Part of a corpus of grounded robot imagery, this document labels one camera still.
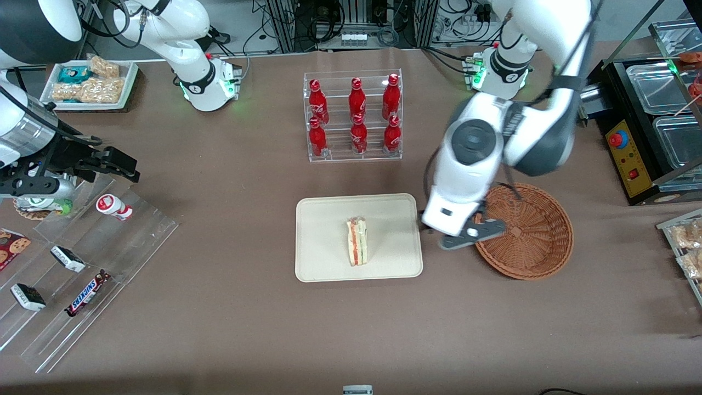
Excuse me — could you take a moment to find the red cookie pack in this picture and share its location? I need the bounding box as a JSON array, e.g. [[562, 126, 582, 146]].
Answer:
[[0, 228, 32, 270]]

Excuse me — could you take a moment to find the clear bag of fried snacks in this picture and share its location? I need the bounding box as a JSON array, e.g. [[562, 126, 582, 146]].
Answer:
[[670, 219, 702, 250], [677, 251, 702, 279]]

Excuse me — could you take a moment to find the grey metal cylinder fitting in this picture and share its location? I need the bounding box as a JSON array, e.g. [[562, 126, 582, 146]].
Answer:
[[580, 82, 605, 111]]

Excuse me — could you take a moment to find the white red yogurt bottle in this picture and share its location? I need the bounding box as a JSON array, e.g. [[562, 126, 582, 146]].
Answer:
[[96, 194, 134, 222]]

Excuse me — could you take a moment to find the round green white cup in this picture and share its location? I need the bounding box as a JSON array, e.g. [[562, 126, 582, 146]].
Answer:
[[14, 193, 73, 221]]

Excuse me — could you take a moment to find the black cable bundle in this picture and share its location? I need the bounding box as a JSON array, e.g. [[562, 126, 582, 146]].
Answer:
[[422, 47, 472, 75]]

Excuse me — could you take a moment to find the clear acrylic bottle rack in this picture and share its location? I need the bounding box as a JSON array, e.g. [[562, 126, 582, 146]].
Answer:
[[303, 69, 404, 163]]

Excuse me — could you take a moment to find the snickers bar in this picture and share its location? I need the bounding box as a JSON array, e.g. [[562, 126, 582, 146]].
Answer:
[[64, 270, 112, 318]]

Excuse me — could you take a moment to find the white snack tray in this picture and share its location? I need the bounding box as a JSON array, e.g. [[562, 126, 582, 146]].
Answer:
[[40, 59, 139, 113]]

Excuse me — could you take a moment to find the black white chocolate bar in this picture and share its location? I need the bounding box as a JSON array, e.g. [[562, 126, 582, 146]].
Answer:
[[10, 283, 47, 312], [50, 245, 87, 273]]

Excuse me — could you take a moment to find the steel food pan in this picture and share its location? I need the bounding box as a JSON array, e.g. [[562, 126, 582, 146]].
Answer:
[[654, 114, 702, 172], [626, 62, 693, 115]]

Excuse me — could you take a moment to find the black food warmer yellow panel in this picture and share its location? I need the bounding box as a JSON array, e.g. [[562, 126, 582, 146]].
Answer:
[[584, 19, 702, 208]]

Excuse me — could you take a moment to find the clear acrylic stepped display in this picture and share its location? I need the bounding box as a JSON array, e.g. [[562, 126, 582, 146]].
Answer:
[[0, 174, 180, 375]]

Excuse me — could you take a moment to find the peanut brittle pack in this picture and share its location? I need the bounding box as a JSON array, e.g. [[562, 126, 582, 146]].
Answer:
[[52, 82, 83, 102], [88, 55, 120, 78], [81, 77, 126, 104]]

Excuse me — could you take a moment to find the triangle sandwich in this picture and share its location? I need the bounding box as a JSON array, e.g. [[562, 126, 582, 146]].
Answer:
[[346, 217, 369, 267]]

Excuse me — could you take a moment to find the grey metal snack rack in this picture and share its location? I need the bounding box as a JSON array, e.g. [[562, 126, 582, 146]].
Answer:
[[656, 208, 702, 306]]

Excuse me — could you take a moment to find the aluminium frame rack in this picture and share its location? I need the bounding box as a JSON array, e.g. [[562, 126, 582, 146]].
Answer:
[[266, 0, 439, 53]]

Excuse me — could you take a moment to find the beige plastic tray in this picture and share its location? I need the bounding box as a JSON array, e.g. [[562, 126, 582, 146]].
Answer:
[[295, 193, 424, 283]]

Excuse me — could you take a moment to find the teal snack packet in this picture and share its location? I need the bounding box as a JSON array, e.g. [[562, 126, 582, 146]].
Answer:
[[59, 66, 91, 84]]

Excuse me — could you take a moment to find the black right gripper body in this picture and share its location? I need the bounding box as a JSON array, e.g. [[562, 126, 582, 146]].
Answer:
[[33, 136, 111, 180]]

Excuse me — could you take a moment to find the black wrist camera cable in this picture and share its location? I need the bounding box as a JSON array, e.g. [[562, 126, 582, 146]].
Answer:
[[494, 165, 523, 202]]

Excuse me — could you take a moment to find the round brown wicker basket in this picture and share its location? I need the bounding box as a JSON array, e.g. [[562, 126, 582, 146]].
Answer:
[[473, 183, 574, 281]]

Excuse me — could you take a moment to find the red cola bottle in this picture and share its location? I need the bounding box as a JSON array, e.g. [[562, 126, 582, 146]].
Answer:
[[309, 79, 330, 126], [382, 74, 401, 120], [349, 77, 367, 122], [383, 114, 401, 153], [309, 117, 328, 158], [350, 114, 368, 154]]

